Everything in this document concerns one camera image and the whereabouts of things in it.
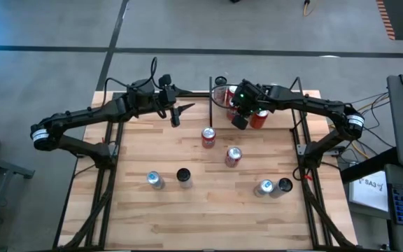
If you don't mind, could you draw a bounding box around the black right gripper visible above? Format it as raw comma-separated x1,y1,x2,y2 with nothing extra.
231,79,272,131

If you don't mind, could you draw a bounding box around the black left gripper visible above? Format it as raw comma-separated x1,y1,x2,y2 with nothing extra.
157,73,196,127

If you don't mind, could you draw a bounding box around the red Fanta strawberry can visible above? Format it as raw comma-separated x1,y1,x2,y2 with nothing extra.
200,127,217,149
225,85,238,102

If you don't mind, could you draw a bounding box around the white Celsius can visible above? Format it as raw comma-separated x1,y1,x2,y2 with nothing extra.
213,76,229,106
176,167,193,190
269,177,294,200

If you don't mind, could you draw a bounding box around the red Star Wars Coca-Cola can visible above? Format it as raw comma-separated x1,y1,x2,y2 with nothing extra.
224,146,243,169

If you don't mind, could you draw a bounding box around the blue silver Red Bull can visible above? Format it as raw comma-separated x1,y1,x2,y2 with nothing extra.
146,170,166,190
253,178,275,198

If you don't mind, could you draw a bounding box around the white paper sign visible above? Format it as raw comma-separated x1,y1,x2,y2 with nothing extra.
348,170,390,213

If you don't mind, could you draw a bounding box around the black aluminium table frame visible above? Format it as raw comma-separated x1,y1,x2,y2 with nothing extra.
52,89,360,252

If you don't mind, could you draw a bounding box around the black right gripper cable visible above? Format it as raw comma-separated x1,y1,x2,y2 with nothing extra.
211,83,237,108

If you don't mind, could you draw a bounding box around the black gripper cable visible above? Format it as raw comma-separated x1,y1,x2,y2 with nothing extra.
102,56,169,120
211,83,237,108

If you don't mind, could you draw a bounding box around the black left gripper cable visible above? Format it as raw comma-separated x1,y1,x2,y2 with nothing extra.
102,56,169,120

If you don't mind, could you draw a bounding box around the black base cable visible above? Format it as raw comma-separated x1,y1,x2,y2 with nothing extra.
291,167,306,181

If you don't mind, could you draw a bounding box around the yellow extension cable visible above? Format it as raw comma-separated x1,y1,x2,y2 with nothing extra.
302,0,316,18

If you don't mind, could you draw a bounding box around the yellow floor cable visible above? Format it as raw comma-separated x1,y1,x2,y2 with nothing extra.
348,138,367,160

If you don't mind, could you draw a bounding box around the black floor cable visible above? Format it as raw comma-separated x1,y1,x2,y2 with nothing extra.
346,91,398,148

